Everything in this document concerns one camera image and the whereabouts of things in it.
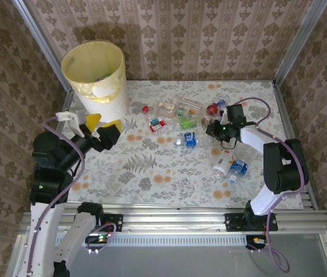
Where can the bottle with round red label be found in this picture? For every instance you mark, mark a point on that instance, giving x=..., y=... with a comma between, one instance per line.
x=211, y=109

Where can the large blue label bottle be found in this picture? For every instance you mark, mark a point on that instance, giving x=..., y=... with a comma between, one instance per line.
x=190, y=140

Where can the clear bottle green label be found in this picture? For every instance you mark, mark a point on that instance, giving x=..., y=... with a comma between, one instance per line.
x=186, y=121

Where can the white orange label bottle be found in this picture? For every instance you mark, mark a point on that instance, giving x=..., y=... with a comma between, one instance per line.
x=223, y=161

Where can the small Pocari Sweat bottle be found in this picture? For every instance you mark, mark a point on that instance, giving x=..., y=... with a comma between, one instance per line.
x=239, y=167

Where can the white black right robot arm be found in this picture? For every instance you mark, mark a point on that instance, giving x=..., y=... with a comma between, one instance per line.
x=255, y=138

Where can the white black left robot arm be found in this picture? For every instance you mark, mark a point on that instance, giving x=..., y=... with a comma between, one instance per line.
x=48, y=231

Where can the white ribbed waste bin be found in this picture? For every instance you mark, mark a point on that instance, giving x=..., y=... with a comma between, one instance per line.
x=108, y=109

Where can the yellow bin liner bag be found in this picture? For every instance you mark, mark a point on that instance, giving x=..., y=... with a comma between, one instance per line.
x=117, y=54

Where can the clear bottle brown spots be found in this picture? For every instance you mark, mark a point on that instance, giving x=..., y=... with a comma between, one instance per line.
x=205, y=119

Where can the small bottle green band label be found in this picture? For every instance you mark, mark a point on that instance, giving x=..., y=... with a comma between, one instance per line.
x=181, y=111

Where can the small red bottle cap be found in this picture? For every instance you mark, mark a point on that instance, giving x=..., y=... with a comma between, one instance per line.
x=145, y=108

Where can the clear bottle red label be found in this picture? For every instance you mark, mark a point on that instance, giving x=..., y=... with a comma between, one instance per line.
x=156, y=124

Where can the beige crumpled wrapper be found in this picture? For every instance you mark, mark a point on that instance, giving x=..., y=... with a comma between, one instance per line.
x=166, y=105

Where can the floral tablecloth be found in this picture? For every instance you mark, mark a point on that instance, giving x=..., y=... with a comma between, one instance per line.
x=180, y=179

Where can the aluminium right side rail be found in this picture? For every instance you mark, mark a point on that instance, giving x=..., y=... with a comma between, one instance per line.
x=281, y=95

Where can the aluminium left frame post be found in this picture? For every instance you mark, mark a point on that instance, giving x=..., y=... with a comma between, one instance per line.
x=45, y=49

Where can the aluminium frame post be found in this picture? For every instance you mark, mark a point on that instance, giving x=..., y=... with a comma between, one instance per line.
x=297, y=43
x=45, y=49

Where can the aluminium right frame post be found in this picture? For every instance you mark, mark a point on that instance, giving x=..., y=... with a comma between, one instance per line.
x=297, y=43

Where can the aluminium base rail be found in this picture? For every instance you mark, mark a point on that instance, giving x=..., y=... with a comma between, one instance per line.
x=174, y=219

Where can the grey metal base plate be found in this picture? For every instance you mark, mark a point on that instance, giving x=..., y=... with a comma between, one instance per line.
x=166, y=262

